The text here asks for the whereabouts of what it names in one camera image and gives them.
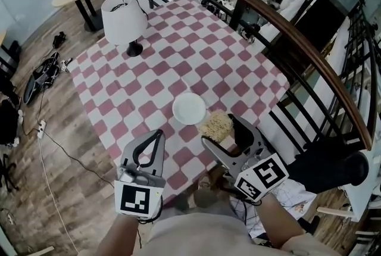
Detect person's left forearm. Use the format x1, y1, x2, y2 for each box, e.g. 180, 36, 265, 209
99, 213, 140, 256

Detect person's grey trousers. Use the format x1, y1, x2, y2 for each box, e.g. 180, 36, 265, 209
175, 189, 239, 217

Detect table with red checkered tablecloth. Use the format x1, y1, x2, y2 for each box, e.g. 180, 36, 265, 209
70, 0, 291, 208

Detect white shade black table lamp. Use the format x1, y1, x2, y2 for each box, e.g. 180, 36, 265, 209
101, 0, 149, 58

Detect white checked shirt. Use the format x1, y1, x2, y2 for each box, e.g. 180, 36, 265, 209
230, 180, 318, 239

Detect black railing with wooden handrail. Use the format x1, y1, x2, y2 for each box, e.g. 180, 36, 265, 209
96, 0, 373, 166

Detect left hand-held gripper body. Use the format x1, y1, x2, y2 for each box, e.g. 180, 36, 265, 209
114, 166, 167, 218

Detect white power strip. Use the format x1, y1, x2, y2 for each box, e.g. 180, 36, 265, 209
37, 119, 48, 139

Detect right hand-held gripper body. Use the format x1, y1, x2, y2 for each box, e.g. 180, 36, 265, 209
233, 148, 290, 202

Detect small black floor device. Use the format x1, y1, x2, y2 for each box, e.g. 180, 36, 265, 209
52, 31, 68, 49

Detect person's beige shirt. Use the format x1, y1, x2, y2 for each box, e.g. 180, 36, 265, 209
142, 213, 343, 256

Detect black office chair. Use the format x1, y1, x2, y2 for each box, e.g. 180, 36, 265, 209
287, 138, 370, 195

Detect white floor cable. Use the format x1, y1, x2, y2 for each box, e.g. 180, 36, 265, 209
38, 137, 80, 245

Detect beige noodle block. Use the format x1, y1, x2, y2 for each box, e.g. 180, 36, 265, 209
198, 110, 235, 142

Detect black bag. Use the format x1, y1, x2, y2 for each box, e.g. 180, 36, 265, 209
23, 52, 60, 105

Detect black metal rack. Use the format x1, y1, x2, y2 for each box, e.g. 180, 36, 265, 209
342, 0, 381, 95

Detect person's right forearm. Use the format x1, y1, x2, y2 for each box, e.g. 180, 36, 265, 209
255, 193, 307, 249

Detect black clothes pile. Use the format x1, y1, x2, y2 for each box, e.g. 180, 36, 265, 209
0, 99, 21, 147

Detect black chair base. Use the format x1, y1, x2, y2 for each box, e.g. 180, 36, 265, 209
0, 153, 18, 193

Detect white round plate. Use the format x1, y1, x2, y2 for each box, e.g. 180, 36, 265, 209
172, 92, 207, 126

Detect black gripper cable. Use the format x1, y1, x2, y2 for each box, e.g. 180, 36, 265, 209
136, 198, 164, 249

